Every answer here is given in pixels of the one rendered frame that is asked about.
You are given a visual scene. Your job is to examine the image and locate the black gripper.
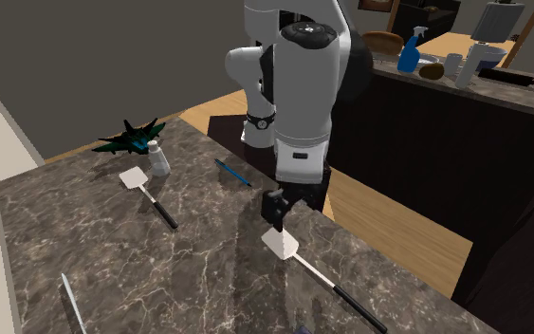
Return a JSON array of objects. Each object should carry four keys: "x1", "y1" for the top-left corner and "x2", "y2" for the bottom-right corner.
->
[{"x1": 260, "y1": 180, "x2": 333, "y2": 232}]

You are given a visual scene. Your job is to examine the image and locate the blue pen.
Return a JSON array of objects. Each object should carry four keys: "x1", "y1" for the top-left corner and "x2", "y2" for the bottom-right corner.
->
[{"x1": 213, "y1": 158, "x2": 253, "y2": 188}]

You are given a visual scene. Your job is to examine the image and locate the dark robot stand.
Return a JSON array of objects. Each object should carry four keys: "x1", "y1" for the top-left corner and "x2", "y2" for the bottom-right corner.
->
[{"x1": 207, "y1": 114, "x2": 278, "y2": 182}]

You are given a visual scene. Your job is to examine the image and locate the white salt shaker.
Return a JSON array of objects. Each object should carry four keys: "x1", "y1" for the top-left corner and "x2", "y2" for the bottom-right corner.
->
[{"x1": 147, "y1": 139, "x2": 172, "y2": 177}]

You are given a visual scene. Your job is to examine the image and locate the dark green toy jet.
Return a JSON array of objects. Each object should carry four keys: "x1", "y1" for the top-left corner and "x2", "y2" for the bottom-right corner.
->
[{"x1": 91, "y1": 118, "x2": 167, "y2": 157}]

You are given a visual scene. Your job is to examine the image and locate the dark kitchen counter cabinet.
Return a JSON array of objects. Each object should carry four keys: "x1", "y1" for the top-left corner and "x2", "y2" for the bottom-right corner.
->
[{"x1": 326, "y1": 54, "x2": 534, "y2": 244}]

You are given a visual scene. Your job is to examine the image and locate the blue spray bottle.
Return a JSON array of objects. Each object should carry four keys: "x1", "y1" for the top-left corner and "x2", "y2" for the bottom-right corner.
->
[{"x1": 396, "y1": 26, "x2": 430, "y2": 74}]

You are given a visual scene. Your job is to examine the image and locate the brown round potato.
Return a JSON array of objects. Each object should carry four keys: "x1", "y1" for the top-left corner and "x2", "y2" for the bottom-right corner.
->
[{"x1": 417, "y1": 62, "x2": 447, "y2": 82}]

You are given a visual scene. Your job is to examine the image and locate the thin silver knife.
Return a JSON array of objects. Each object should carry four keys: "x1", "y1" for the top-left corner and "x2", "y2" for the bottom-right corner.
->
[{"x1": 60, "y1": 271, "x2": 89, "y2": 334}]

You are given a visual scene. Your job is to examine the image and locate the white cup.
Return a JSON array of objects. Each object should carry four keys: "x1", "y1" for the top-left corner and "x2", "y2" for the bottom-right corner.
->
[{"x1": 442, "y1": 52, "x2": 465, "y2": 78}]

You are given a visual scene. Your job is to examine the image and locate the dark sideboard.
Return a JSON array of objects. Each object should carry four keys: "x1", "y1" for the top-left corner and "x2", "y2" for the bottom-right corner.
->
[{"x1": 390, "y1": 0, "x2": 462, "y2": 46}]

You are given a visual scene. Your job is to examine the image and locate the white cylinder bottle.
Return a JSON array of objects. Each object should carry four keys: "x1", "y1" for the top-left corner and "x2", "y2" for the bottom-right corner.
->
[{"x1": 453, "y1": 42, "x2": 488, "y2": 90}]

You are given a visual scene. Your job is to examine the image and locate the dark side cabinet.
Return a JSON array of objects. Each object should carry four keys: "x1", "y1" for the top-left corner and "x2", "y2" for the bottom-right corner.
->
[{"x1": 450, "y1": 155, "x2": 534, "y2": 334}]

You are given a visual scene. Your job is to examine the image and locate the black long tool white end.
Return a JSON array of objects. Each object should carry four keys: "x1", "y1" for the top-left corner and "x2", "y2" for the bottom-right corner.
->
[{"x1": 477, "y1": 67, "x2": 534, "y2": 95}]

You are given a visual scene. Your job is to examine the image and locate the grey blue bowl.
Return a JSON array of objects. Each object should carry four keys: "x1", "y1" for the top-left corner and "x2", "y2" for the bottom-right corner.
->
[{"x1": 472, "y1": 44, "x2": 509, "y2": 72}]

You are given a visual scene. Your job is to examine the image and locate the grey paper towel roll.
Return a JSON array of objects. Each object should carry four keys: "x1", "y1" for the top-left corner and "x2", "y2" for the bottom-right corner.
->
[{"x1": 470, "y1": 0, "x2": 526, "y2": 45}]

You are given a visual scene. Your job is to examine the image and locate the large white spatula black handle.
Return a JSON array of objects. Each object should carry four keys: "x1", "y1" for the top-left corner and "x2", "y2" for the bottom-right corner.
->
[{"x1": 260, "y1": 227, "x2": 390, "y2": 334}]

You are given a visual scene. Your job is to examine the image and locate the small white spatula black handle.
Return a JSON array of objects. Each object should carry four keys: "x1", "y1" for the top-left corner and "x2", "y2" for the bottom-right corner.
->
[{"x1": 119, "y1": 166, "x2": 180, "y2": 231}]

